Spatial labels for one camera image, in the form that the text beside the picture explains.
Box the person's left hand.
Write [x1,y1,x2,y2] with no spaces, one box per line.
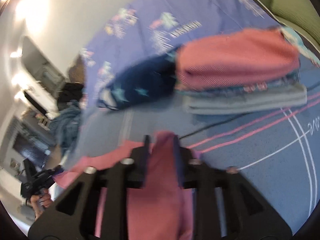
[29,189,54,220]

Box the blue plaid bedsheet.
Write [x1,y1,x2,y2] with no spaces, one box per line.
[57,52,320,235]

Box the black clothes pile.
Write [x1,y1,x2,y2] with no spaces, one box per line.
[59,81,84,104]

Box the blue-grey fleece blanket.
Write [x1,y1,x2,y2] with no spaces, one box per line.
[50,100,83,148]

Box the navy star-print plush blanket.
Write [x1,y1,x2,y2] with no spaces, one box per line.
[96,51,180,110]

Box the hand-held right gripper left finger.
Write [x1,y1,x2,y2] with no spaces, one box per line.
[27,134,152,238]

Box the large green pillow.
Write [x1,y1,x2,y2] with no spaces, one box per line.
[271,0,320,48]

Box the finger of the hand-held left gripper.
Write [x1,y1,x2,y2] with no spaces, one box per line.
[37,165,64,180]

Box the grey folded garment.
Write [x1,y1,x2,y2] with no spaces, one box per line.
[182,84,307,115]

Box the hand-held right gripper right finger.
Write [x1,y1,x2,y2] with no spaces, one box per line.
[172,136,293,239]

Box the pink long-sleeve shirt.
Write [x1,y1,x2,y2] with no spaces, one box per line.
[54,130,200,240]

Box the salmon folded garment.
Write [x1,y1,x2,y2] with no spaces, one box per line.
[175,27,300,90]

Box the purple tree-print bedsheet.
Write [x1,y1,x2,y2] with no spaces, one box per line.
[82,0,283,108]

